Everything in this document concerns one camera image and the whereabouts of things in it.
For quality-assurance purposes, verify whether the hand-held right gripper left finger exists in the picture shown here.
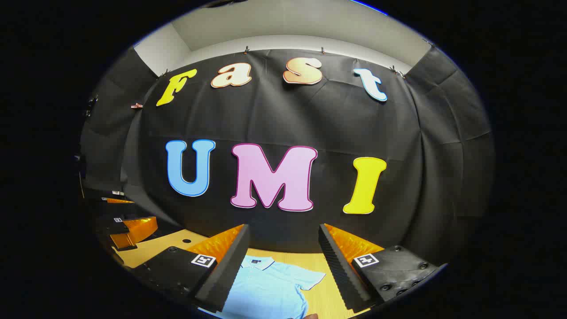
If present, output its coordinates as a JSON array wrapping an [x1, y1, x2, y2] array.
[[131, 224, 251, 313]]

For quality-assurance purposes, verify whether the light blue T-shirt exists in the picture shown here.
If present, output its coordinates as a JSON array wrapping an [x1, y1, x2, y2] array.
[[217, 255, 326, 319]]

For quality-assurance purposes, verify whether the black backdrop cloth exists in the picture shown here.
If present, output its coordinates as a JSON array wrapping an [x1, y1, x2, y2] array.
[[80, 44, 494, 266]]

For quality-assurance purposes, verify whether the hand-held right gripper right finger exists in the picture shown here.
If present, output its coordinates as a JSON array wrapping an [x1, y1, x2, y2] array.
[[318, 223, 448, 312]]

